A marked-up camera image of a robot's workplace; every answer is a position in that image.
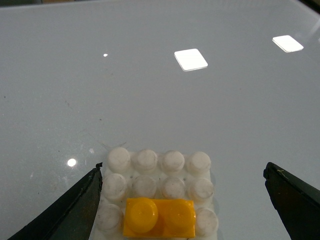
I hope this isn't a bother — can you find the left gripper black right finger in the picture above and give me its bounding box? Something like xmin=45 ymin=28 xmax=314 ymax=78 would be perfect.
xmin=263 ymin=162 xmax=320 ymax=240

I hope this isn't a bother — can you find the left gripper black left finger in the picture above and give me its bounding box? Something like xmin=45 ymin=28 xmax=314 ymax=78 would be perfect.
xmin=10 ymin=163 xmax=103 ymax=240

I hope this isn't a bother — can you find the yellow toy block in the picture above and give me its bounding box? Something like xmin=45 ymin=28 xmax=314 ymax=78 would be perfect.
xmin=122 ymin=197 xmax=196 ymax=239

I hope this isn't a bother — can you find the white studded base plate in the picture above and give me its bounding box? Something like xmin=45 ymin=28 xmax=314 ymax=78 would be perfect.
xmin=90 ymin=146 xmax=219 ymax=240

